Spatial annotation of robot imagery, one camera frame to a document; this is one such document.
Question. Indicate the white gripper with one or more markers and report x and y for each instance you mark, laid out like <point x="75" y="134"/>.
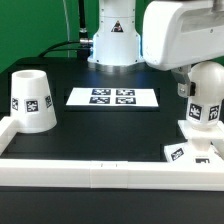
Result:
<point x="180" y="33"/>

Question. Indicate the white lamp bulb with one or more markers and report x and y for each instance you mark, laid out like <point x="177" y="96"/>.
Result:
<point x="204" y="107"/>

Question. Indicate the white lamp base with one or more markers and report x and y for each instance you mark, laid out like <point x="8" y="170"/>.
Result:
<point x="201" y="146"/>

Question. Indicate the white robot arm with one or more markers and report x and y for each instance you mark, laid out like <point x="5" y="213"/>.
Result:
<point x="116" y="45"/>

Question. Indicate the white lamp hood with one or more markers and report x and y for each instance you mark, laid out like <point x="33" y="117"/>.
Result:
<point x="31" y="102"/>

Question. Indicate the white marker sheet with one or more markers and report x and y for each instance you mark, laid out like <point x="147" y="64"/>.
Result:
<point x="112" y="97"/>

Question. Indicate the white frame wall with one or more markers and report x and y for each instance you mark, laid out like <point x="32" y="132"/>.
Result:
<point x="104" y="174"/>

